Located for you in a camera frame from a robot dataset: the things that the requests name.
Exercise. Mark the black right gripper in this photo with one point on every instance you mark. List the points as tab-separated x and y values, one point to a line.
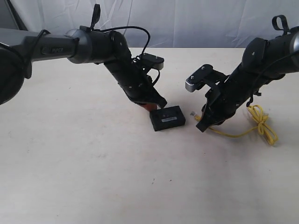
221	105

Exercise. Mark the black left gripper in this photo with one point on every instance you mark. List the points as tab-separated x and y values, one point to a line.
145	95

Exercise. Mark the small black box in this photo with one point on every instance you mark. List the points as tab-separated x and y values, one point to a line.
167	118

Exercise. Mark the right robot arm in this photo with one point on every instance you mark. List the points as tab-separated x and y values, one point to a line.
263	61

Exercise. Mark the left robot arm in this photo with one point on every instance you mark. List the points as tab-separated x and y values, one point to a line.
19	49

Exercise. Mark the white backdrop curtain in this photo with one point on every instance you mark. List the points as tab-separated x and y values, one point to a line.
165	23

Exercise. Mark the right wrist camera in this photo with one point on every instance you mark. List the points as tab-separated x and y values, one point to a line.
196	80

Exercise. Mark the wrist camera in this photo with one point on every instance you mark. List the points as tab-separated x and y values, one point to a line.
196	80
152	61

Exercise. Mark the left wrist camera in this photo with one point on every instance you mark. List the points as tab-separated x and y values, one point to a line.
152	61

